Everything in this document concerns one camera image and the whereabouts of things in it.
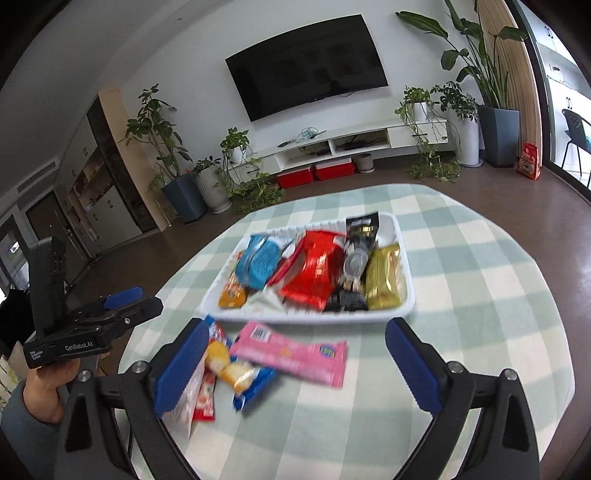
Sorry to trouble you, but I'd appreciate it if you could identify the clear orange cat packet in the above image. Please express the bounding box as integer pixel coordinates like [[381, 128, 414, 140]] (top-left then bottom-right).
[[162, 360, 205, 440]]

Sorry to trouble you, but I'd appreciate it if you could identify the small red white candy packet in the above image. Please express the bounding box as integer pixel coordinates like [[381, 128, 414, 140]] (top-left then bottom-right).
[[192, 369, 216, 422]]

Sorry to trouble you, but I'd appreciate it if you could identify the blue cake packet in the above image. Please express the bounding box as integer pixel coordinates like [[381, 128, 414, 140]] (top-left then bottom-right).
[[204, 316, 277, 412]]

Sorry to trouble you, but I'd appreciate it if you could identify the pink wafer packet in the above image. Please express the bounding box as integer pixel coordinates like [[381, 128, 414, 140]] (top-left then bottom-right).
[[229, 322, 349, 388]]

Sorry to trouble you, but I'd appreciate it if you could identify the gold snack packet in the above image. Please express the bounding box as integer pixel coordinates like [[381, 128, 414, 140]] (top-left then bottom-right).
[[366, 243, 407, 310]]

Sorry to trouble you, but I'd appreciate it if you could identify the orange cartoon snack packet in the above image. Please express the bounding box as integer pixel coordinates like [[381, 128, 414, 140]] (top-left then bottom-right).
[[217, 251, 247, 309]]

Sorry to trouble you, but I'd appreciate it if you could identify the pale green snack bag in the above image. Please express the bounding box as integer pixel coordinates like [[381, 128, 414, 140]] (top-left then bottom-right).
[[242, 241, 301, 314]]

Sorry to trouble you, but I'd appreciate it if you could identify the blue snack bag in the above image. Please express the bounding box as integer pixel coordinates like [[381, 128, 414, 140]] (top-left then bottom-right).
[[235, 235, 293, 290]]

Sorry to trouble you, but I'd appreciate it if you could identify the large red chip bag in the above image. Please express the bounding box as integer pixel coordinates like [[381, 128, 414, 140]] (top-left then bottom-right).
[[280, 230, 346, 311]]

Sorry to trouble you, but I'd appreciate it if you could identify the black snack packet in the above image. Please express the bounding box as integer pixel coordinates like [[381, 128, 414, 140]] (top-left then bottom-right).
[[325, 212, 380, 312]]

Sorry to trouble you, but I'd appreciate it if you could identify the person's left hand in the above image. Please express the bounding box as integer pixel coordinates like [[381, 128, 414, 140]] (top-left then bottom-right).
[[22, 353, 108, 424]]

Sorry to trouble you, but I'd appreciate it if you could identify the plant in white ribbed pot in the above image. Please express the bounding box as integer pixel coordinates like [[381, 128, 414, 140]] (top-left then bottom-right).
[[193, 156, 232, 214]]

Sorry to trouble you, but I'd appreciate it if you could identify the trailing plant on console left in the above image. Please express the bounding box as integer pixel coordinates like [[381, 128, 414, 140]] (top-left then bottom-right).
[[218, 127, 284, 214]]

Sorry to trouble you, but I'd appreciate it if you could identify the trailing plant on console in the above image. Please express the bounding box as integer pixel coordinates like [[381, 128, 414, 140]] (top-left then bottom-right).
[[218, 127, 284, 214], [394, 86, 461, 183]]

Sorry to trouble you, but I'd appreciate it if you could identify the tall plant in blue pot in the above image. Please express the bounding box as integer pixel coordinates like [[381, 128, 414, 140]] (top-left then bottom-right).
[[124, 83, 206, 224]]

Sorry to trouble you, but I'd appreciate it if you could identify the white tv console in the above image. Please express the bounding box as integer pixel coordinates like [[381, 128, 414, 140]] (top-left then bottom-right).
[[227, 118, 450, 186]]

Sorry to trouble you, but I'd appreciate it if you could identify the left red storage box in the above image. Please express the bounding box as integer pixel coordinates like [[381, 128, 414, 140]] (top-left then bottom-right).
[[276, 166, 315, 189]]

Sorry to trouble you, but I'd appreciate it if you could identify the red storage box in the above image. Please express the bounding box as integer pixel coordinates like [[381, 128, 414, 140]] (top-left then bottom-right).
[[315, 157, 356, 181], [276, 166, 315, 189]]

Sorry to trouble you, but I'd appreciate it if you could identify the small grey pot under console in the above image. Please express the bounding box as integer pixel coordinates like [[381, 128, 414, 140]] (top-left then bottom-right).
[[353, 153, 375, 174]]

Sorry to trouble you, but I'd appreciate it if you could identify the right red storage box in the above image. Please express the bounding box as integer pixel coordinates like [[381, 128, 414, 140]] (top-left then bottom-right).
[[315, 157, 356, 181]]

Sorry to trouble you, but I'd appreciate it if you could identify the red bag on floor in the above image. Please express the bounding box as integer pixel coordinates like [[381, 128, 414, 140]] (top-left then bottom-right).
[[516, 142, 542, 181]]

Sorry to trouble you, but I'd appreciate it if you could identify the large leaf plant blue pot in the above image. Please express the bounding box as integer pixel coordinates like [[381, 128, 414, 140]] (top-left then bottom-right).
[[394, 1, 528, 168]]

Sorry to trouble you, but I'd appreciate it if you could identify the trailing plant on console right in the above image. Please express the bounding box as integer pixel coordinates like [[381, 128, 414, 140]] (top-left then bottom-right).
[[394, 86, 461, 183]]

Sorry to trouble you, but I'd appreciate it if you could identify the plant in tall white pot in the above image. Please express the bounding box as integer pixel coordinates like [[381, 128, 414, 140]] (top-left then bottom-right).
[[432, 81, 483, 168]]

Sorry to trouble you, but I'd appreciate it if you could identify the black balcony chair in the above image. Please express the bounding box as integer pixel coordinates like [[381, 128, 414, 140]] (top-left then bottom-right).
[[561, 108, 590, 176]]

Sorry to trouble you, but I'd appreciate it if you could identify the black wall television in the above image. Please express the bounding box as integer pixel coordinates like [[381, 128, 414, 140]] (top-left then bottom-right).
[[225, 14, 388, 121]]

